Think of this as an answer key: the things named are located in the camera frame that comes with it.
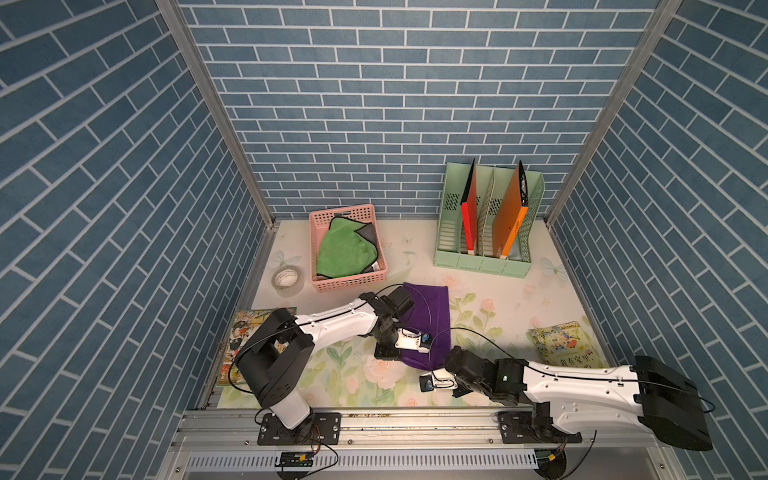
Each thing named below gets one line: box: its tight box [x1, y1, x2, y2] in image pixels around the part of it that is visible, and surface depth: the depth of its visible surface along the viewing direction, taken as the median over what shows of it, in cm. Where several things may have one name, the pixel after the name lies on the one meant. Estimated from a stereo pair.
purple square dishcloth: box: [395, 282, 451, 370], surface depth 95 cm
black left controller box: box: [274, 451, 314, 467], surface depth 73 cm
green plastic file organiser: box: [433, 163, 545, 278], surface depth 105 cm
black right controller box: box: [534, 449, 567, 480], surface depth 72 cm
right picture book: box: [526, 321, 609, 369], surface depth 90 cm
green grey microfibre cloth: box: [316, 215, 378, 278], surface depth 111 cm
